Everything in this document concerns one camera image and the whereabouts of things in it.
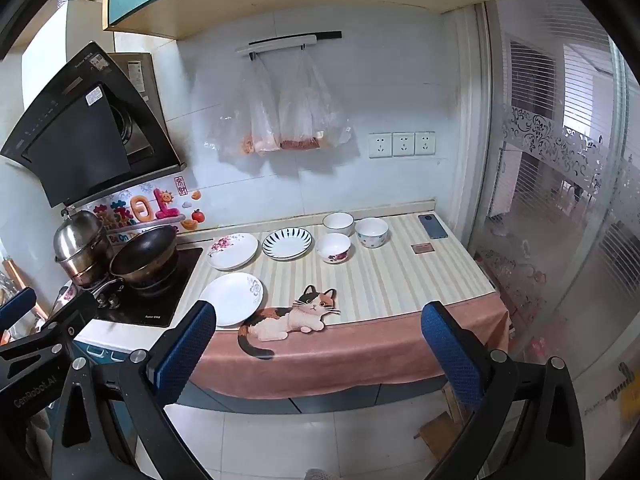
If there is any white bowl with blue print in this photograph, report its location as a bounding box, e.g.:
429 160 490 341
355 217 390 249

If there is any wooden rolling pin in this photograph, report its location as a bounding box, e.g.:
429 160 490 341
0 257 51 321

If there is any dark wok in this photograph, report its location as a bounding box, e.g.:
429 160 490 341
60 225 180 311

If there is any striped mat with cat print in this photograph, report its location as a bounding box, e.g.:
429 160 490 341
187 209 511 401

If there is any white wall hook rail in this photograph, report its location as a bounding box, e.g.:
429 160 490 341
235 31 343 56

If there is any stainless steel pot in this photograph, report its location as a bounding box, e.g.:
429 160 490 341
53 208 115 287

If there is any frosted glass door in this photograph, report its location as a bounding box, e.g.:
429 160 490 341
482 0 640 461

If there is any clear plastic bag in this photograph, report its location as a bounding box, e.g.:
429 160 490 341
207 57 283 157
277 50 353 152

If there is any white plate with black stripes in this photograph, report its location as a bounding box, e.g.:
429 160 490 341
262 228 315 261

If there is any cardboard box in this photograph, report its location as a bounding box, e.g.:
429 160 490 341
415 385 476 463

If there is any white plate with pink flowers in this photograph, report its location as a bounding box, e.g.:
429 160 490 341
206 233 259 271

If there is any dark smartphone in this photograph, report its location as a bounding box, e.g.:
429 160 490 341
418 214 449 240

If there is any white plate with grey flower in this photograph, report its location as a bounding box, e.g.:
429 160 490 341
199 272 266 328

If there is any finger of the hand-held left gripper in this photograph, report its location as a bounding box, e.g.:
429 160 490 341
0 287 38 346
0 291 97 361

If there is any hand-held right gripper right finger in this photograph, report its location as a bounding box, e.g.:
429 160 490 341
421 301 587 480

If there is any black range hood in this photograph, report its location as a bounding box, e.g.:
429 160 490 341
0 41 187 209

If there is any black induction cooktop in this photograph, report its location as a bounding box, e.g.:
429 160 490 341
65 246 204 329

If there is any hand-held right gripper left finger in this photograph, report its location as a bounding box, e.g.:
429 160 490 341
50 299 217 480

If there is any colourful wall sticker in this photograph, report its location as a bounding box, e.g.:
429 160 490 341
92 176 206 241

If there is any white bowl with red flowers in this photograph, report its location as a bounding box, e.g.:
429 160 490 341
316 233 352 264

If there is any white bowl with dark rim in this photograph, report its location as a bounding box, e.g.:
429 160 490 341
322 212 355 237

